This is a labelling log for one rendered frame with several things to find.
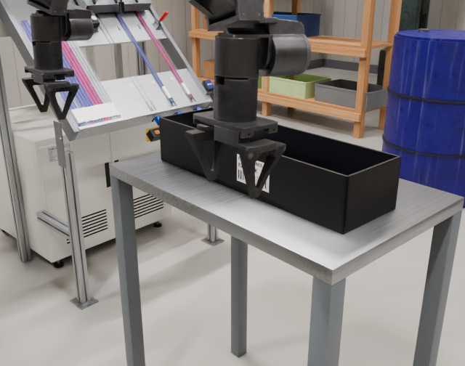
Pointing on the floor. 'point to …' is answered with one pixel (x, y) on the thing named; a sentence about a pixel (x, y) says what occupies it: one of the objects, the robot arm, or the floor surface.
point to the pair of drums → (434, 110)
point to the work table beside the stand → (288, 250)
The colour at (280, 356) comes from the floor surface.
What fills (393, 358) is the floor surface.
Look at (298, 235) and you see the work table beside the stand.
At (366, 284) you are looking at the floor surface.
